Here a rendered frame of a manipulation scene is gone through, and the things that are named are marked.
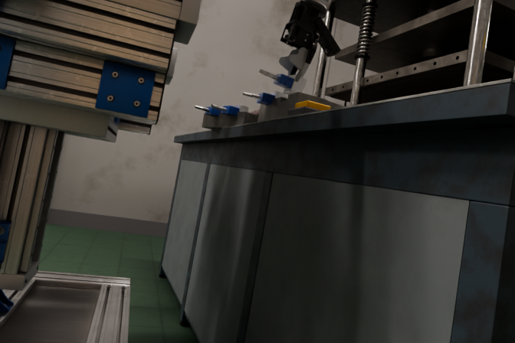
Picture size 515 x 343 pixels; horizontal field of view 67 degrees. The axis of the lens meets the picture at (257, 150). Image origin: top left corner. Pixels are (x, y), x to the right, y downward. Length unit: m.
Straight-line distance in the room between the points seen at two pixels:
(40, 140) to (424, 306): 0.80
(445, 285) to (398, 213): 0.12
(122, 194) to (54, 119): 2.63
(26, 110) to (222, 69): 2.85
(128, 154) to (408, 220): 2.99
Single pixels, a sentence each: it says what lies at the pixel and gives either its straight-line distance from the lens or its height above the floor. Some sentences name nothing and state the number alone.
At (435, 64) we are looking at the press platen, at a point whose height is 1.26.
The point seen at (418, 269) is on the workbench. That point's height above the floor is 0.57.
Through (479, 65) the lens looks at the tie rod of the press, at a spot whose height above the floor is 1.19.
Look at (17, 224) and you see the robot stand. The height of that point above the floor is 0.47.
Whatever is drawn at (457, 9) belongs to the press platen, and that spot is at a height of 1.50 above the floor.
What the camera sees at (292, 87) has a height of 0.91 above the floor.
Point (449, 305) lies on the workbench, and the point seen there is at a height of 0.54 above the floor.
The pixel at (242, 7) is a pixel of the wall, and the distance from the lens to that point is 3.80.
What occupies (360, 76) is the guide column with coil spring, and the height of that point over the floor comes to 1.28.
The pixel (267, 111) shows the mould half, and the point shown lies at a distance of 1.18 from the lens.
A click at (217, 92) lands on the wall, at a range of 3.54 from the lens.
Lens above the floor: 0.66
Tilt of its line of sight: 4 degrees up
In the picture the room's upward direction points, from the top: 10 degrees clockwise
